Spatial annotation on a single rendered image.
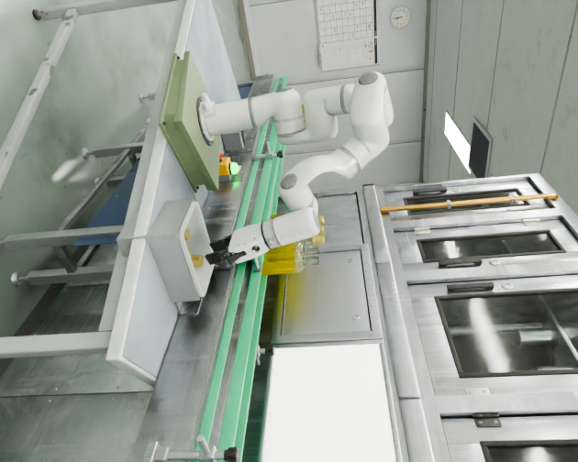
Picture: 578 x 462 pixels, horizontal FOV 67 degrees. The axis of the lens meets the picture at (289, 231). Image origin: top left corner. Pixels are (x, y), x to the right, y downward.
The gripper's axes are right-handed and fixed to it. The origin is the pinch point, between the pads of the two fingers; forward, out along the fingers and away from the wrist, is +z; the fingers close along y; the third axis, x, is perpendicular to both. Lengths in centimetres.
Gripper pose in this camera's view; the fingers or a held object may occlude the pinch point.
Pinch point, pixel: (216, 251)
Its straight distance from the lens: 117.5
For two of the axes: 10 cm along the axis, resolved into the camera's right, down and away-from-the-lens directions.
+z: -9.2, 2.9, 2.5
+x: -3.8, -7.9, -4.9
